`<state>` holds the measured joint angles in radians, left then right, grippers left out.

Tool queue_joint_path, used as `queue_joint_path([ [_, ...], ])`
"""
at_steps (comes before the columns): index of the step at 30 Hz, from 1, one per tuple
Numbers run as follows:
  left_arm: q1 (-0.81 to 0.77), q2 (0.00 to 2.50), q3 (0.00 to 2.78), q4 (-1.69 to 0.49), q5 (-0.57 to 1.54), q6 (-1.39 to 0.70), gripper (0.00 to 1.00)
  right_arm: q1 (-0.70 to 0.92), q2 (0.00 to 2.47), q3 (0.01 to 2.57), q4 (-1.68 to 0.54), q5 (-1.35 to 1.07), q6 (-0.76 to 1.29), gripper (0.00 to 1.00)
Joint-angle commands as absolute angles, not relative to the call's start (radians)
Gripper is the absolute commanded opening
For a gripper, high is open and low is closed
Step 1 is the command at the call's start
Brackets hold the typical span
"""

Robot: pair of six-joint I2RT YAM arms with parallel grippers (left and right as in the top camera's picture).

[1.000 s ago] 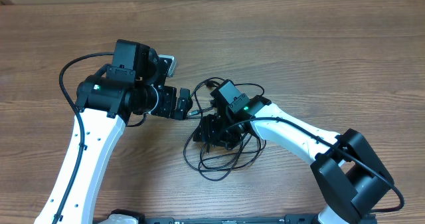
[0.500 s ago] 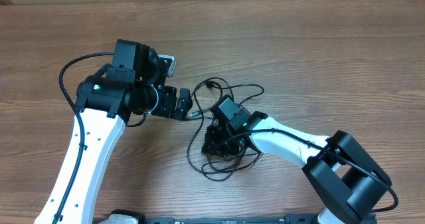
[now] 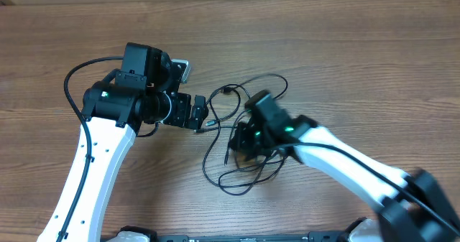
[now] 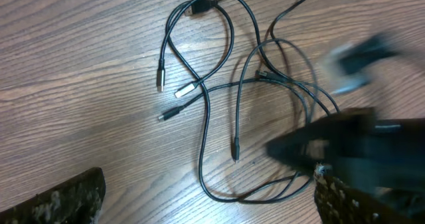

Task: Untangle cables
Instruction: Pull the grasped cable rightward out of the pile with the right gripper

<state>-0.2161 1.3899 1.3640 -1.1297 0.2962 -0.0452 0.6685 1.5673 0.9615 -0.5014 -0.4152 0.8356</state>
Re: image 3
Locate thin black cable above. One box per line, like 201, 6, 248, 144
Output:
194, 73, 289, 197

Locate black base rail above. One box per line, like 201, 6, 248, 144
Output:
100, 231, 346, 242

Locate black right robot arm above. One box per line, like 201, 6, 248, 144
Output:
229, 90, 459, 242

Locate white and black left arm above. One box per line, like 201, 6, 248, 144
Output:
38, 42, 208, 241

